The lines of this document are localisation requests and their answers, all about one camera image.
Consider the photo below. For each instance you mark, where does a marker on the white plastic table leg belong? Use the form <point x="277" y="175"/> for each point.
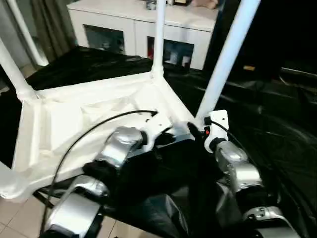
<point x="158" y="37"/>
<point x="223" y="62"/>
<point x="12" y="72"/>
<point x="7" y="178"/>

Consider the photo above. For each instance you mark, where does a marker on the white plastic table top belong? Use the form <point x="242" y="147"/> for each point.
<point x="74" y="99"/>

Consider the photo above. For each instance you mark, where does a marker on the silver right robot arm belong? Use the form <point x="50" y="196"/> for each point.
<point x="235" y="158"/>

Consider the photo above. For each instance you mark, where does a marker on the black plastic mat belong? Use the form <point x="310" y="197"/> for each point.
<point x="272" y="111"/>

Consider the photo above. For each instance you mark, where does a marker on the white mug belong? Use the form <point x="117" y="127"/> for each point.
<point x="186" y="60"/>

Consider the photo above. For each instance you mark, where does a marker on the red packet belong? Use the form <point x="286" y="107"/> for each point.
<point x="150" y="49"/>

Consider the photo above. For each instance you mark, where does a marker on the black speaker box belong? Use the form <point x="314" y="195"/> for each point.
<point x="267" y="37"/>

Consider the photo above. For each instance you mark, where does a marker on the white glass-door cabinet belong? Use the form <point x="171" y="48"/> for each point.
<point x="123" y="15"/>

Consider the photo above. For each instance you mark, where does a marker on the black metal stand leg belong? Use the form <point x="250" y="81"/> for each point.
<point x="45" y="200"/>

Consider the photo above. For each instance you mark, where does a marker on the grey curtain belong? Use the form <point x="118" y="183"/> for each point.
<point x="54" y="24"/>

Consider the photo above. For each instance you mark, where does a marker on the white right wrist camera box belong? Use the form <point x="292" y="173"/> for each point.
<point x="218" y="119"/>

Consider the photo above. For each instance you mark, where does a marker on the white door frame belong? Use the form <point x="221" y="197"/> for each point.
<point x="27" y="37"/>

